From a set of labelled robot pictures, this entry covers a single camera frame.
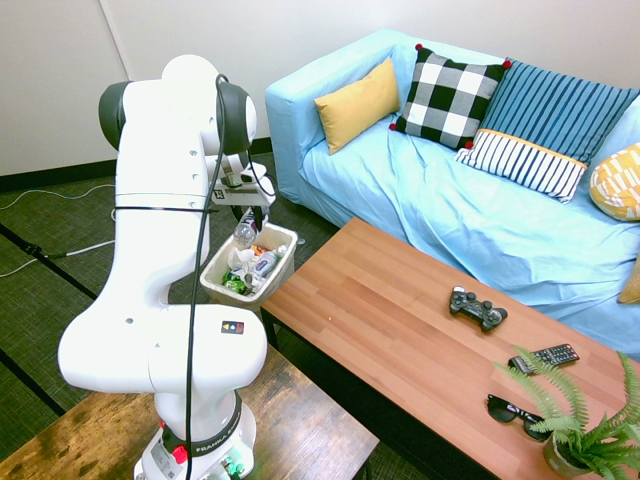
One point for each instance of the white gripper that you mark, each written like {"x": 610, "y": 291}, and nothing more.
{"x": 250, "y": 192}

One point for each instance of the clear hint blackberry water bottle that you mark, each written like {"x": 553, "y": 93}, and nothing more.
{"x": 246, "y": 231}

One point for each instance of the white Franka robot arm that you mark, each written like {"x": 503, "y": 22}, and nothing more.
{"x": 160, "y": 240}

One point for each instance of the white trash bin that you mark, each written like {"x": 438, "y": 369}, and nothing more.
{"x": 287, "y": 235}

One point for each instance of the discarded plastic bottle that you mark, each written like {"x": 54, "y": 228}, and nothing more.
{"x": 267, "y": 262}

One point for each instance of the grey trash bin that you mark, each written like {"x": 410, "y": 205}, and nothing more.
{"x": 272, "y": 270}

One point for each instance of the crumpled white tissue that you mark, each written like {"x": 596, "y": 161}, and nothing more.
{"x": 242, "y": 257}

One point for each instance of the green snack wrapper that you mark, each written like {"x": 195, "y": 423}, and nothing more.
{"x": 234, "y": 281}

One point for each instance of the plain yellow pillow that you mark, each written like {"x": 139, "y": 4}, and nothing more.
{"x": 357, "y": 107}

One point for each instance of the wooden coffee table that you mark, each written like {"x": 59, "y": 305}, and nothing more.
{"x": 400, "y": 325}

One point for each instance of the light blue sofa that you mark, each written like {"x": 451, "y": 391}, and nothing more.
{"x": 450, "y": 200}

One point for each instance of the rustic dark wood table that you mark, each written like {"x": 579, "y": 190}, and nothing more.
{"x": 300, "y": 430}

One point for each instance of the black white checkered pillow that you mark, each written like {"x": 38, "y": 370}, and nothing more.
{"x": 445, "y": 100}

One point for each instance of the black game controller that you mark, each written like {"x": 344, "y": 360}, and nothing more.
{"x": 475, "y": 307}

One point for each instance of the white navy striped pillow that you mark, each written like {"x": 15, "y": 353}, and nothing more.
{"x": 522, "y": 162}

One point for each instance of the blue striped pillow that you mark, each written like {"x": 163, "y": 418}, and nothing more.
{"x": 555, "y": 107}

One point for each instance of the black remote control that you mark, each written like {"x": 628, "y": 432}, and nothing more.
{"x": 547, "y": 357}

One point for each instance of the black sunglasses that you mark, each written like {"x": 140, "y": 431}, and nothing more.
{"x": 515, "y": 415}

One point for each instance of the yellow white patterned pillow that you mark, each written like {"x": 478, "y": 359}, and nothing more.
{"x": 617, "y": 185}

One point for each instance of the mustard brown pillow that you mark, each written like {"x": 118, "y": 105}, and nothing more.
{"x": 632, "y": 285}

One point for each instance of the potted green fern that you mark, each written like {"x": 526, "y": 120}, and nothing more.
{"x": 585, "y": 425}

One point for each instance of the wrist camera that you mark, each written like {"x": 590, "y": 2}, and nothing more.
{"x": 232, "y": 179}

